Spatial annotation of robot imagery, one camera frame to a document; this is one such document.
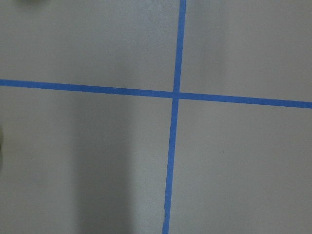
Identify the yellow Roland Garros tennis ball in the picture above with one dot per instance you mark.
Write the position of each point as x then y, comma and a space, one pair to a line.
30, 2

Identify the yellow Wilson tennis ball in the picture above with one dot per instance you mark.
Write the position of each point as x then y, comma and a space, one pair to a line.
1, 145

